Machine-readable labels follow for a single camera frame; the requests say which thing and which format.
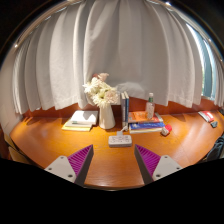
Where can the yellow-green flat book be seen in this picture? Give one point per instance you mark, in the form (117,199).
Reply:
(75,127)

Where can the blue flat book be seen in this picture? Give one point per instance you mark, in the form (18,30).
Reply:
(146,126)

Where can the clear plastic drink bottle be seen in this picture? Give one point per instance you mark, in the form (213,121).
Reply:
(150,108)

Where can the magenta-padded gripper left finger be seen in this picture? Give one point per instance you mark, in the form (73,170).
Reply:
(59,166)

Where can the white power strip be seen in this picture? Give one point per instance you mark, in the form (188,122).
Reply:
(120,141)

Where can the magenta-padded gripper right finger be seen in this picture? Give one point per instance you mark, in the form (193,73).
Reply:
(166,166)

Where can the dark bag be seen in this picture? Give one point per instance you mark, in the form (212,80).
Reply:
(216,150)

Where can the glass window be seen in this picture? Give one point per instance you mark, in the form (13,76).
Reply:
(207,70)

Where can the red and white booklet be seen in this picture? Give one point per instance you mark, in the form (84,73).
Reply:
(206,116)

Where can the white ceramic vase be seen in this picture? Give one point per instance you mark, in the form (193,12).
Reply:
(106,118)

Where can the orange flat book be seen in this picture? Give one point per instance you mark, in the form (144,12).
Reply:
(138,116)

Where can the white pleated curtain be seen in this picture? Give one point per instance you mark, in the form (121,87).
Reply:
(133,46)

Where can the red and white charger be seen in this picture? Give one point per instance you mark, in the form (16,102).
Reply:
(166,130)

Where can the blue upright book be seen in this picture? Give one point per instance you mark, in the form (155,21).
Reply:
(127,108)

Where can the small dark flat object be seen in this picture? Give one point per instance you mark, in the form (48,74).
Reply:
(214,124)

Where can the white flat book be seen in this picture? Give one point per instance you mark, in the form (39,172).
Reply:
(84,117)

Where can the white and pink flowers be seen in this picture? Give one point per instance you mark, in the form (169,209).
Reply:
(100,91)

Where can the dark chair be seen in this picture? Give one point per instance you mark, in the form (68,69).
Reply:
(15,151)

